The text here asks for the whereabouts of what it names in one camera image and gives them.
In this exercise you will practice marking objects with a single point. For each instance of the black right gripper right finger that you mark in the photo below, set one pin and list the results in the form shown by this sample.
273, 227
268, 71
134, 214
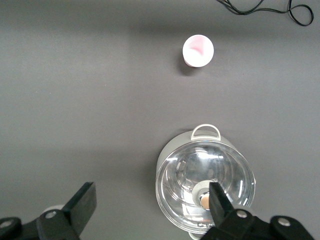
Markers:
220, 207

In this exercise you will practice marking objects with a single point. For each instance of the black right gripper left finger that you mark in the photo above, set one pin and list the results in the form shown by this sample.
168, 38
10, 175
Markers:
80, 205

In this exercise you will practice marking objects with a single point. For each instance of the large glass lid, grey knob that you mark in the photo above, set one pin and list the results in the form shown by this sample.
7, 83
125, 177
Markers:
182, 180

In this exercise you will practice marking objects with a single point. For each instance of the pink plastic cup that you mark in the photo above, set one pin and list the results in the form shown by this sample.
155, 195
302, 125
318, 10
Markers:
197, 53

